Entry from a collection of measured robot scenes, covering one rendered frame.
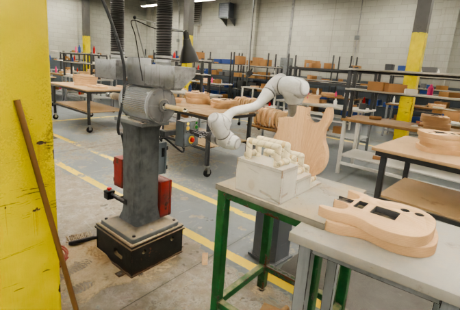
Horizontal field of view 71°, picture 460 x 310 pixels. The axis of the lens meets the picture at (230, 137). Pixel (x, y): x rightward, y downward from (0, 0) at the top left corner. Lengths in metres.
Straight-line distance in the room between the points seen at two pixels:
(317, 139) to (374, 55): 11.27
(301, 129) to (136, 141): 1.21
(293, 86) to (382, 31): 10.95
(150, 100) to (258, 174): 1.01
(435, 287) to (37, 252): 1.57
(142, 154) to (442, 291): 1.93
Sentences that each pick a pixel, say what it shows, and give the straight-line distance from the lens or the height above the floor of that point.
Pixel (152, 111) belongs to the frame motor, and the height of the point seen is 1.21.
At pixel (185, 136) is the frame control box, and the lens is 2.48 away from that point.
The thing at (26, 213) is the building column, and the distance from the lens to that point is 1.65.
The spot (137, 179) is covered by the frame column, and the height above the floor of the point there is 0.68.
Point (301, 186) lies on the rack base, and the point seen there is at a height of 0.98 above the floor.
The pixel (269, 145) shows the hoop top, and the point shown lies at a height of 1.20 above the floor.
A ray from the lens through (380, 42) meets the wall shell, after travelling 12.99.
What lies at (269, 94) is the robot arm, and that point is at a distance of 2.27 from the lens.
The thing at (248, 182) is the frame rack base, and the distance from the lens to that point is 1.63.
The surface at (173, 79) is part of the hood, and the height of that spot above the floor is 1.45.
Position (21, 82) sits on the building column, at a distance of 1.52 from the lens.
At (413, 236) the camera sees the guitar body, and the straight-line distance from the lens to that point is 1.40.
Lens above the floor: 1.55
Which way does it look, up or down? 12 degrees down
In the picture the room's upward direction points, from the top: 4 degrees clockwise
